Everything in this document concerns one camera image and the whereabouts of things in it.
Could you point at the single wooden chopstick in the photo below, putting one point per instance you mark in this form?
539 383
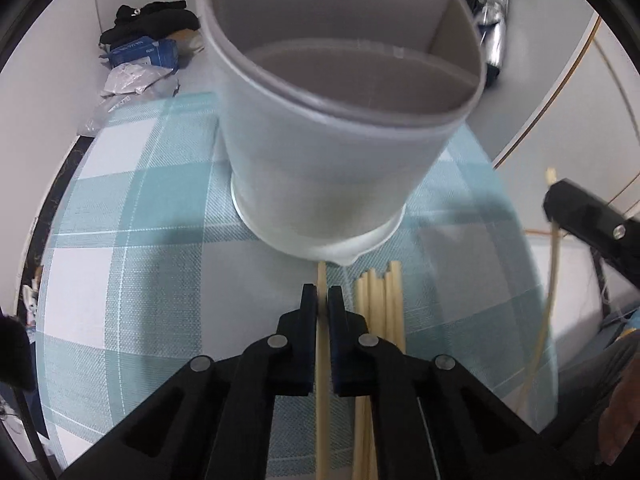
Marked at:
550 270
321 425

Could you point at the teal plaid tablecloth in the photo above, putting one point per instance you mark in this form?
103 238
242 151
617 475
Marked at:
150 260

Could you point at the brown cardboard piece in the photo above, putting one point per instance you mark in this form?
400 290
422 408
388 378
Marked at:
187 42

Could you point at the white utensil holder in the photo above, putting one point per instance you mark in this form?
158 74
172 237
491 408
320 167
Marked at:
325 170

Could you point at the white wood-trimmed cabinet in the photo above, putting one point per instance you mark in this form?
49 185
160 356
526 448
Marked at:
590 125

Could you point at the dark cloth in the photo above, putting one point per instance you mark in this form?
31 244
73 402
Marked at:
15 355

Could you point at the white crumpled wrapper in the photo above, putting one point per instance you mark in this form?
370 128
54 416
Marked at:
31 300

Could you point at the grey pants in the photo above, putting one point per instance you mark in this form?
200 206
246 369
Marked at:
575 365

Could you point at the person's right hand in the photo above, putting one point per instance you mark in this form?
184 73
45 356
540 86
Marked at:
622 420

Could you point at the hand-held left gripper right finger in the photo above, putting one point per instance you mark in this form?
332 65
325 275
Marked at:
340 355

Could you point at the blue cardboard box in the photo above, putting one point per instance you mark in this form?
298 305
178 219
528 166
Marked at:
145 52

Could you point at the silver folded umbrella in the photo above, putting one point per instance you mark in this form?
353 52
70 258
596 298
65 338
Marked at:
492 35

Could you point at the clear plastic bags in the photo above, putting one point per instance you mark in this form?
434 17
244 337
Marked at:
130 80

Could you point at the bundle of wooden chopsticks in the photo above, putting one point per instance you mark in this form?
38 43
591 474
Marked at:
372 300

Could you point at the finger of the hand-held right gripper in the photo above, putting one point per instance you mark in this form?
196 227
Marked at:
585 215

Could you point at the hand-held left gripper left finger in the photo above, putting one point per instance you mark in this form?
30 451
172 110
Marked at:
306 355

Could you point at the black clothes pile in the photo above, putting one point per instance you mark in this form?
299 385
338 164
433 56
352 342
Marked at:
150 22

